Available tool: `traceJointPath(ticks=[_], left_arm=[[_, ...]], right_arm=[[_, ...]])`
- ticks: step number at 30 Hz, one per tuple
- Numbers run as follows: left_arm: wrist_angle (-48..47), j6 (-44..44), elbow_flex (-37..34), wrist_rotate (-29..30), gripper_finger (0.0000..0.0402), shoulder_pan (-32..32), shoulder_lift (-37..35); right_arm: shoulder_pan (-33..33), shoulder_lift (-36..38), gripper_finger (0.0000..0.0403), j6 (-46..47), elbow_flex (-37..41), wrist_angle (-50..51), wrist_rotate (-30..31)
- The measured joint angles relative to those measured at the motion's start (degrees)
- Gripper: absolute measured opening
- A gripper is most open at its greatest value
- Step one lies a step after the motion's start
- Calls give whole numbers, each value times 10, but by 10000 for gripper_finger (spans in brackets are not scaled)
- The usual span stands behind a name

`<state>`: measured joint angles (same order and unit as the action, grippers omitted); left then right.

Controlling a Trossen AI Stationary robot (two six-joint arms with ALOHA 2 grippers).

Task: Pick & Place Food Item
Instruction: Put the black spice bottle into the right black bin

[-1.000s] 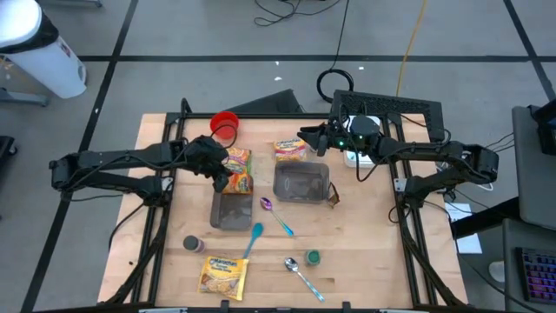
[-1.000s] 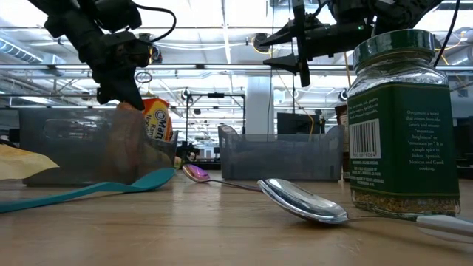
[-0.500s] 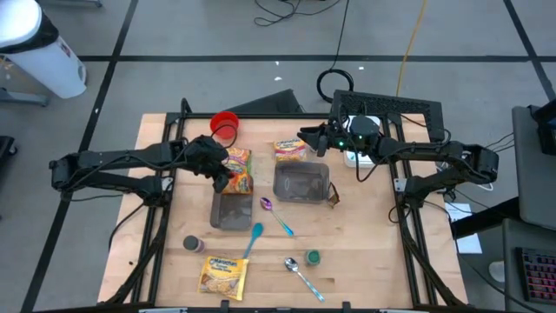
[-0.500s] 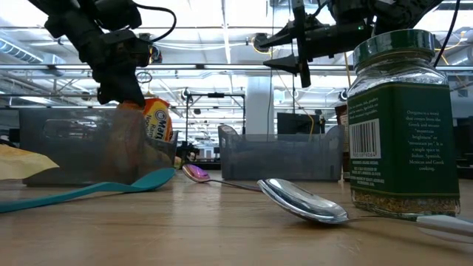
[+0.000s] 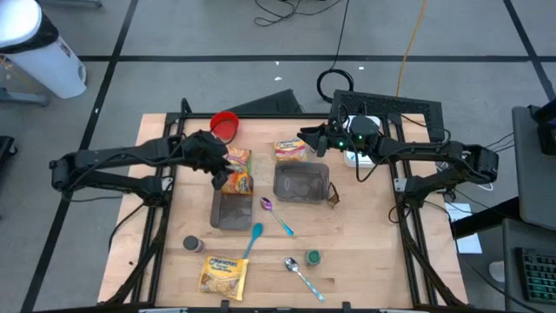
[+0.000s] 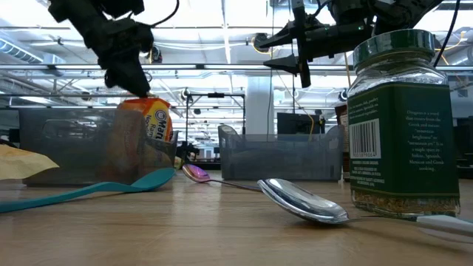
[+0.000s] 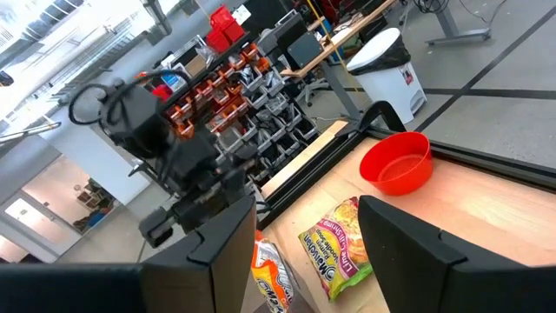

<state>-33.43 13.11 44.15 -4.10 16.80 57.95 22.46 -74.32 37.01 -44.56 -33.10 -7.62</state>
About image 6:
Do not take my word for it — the yellow cable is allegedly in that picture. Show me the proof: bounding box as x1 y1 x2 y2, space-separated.
341 51 353 89

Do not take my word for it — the black computer monitor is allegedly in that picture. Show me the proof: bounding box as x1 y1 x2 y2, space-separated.
276 112 327 135

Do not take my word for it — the wide grey translucent bin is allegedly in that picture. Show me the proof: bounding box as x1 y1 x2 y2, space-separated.
217 124 344 181

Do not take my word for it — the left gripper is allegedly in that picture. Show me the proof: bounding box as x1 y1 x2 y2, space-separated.
83 17 154 99

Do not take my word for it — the orange ramen packet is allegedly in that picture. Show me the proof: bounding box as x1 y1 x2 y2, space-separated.
117 96 175 145

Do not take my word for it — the black hanging cable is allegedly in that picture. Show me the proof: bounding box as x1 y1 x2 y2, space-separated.
432 0 462 68

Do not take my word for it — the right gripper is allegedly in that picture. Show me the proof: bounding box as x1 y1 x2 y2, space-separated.
262 0 375 89

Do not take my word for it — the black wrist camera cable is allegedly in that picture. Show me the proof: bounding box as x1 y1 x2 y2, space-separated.
149 0 181 29

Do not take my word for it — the purple iridescent spoon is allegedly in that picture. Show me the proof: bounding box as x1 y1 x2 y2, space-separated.
182 163 264 193

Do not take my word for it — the silver spoon light-blue handle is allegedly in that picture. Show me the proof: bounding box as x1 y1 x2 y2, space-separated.
257 177 473 238

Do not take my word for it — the teal plastic spoon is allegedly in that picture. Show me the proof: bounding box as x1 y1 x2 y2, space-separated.
0 168 177 214

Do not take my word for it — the long grey translucent bin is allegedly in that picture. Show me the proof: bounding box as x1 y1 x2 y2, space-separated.
18 106 179 186

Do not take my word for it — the green lid oregano jar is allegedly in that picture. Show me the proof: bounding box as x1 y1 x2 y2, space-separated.
347 28 462 219

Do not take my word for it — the black stand frame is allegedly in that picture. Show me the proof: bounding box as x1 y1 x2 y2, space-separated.
186 92 246 166

